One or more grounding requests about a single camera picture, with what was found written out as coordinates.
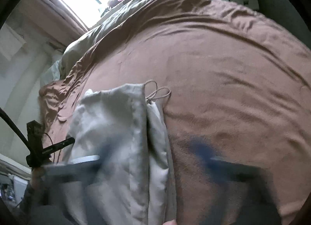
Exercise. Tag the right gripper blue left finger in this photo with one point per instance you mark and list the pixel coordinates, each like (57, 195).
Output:
(48, 205)

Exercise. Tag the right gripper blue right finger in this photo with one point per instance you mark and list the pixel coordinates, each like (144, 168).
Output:
(258, 205)

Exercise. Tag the beige zip jacket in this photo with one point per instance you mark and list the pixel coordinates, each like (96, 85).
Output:
(135, 183)

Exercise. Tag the person's left hand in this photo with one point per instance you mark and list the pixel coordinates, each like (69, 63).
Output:
(37, 180)

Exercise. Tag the white padded headboard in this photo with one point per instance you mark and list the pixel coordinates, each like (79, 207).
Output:
(20, 77)

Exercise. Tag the light blue pillow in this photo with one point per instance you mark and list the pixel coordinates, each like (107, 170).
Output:
(52, 74)

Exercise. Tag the brown bed sheet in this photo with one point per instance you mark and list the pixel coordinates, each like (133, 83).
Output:
(237, 79)

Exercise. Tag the pink left curtain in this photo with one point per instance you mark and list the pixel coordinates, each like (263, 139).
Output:
(54, 18)

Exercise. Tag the beige duvet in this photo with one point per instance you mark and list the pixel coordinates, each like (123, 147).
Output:
(112, 19)

